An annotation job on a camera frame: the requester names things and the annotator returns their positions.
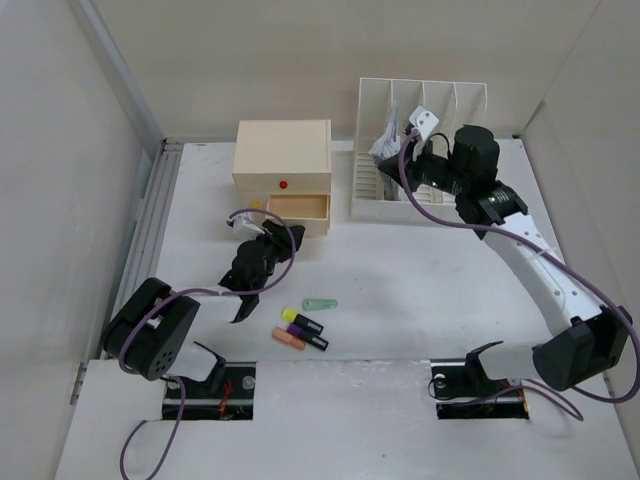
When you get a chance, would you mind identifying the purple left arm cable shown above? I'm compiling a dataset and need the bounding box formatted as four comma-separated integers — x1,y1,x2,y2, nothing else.
117,208,296,480

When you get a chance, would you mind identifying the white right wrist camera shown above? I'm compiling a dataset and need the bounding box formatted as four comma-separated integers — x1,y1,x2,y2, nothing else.
407,105,440,141

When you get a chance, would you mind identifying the grey setup guide booklet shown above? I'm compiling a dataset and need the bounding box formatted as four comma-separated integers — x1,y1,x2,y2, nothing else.
368,100,401,201

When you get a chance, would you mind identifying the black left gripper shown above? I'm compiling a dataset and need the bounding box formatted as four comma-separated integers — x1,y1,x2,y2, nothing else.
247,221,302,293

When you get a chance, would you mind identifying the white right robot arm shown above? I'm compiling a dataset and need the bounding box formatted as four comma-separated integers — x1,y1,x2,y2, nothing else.
370,125,639,394

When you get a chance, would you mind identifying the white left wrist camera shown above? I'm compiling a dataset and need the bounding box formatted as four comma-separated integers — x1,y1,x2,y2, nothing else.
227,212,264,241

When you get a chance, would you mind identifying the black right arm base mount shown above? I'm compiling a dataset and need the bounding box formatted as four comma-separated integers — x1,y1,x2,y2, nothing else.
427,341,529,420

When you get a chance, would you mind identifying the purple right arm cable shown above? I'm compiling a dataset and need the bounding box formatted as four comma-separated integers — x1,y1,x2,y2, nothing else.
399,129,640,424

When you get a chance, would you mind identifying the orange highlighter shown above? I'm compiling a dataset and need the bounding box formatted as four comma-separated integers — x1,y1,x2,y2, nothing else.
271,327,306,351

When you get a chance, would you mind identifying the cream wooden drawer cabinet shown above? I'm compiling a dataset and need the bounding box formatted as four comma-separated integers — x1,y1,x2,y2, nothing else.
232,120,332,237

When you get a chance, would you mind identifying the green transparent highlighter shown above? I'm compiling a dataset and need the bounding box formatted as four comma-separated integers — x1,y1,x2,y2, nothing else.
302,298,338,311

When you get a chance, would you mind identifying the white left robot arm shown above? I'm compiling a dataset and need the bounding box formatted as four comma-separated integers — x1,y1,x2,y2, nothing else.
100,220,306,381

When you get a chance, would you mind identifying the purple capped black highlighter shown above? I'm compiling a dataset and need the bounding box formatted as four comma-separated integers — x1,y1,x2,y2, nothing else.
286,324,329,351

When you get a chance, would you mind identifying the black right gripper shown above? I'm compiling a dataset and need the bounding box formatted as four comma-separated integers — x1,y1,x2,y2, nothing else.
377,135,469,197

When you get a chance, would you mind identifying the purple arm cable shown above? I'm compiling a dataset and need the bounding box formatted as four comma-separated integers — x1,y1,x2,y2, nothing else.
399,129,640,424
117,208,296,480

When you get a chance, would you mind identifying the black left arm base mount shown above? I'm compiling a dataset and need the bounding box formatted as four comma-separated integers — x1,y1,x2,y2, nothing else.
161,342,256,421

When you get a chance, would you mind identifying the aluminium frame rail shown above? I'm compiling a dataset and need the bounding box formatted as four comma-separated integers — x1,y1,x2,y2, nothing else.
69,1,177,360

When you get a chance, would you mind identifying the white plastic file organizer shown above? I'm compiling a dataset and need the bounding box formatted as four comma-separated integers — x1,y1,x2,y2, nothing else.
351,78,488,225

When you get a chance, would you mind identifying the yellow capped black highlighter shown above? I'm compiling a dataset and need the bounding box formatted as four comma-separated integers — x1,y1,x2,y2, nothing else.
282,308,324,335

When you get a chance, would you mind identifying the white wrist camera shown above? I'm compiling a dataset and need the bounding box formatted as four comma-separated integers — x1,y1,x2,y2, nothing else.
407,105,440,141
227,212,264,241

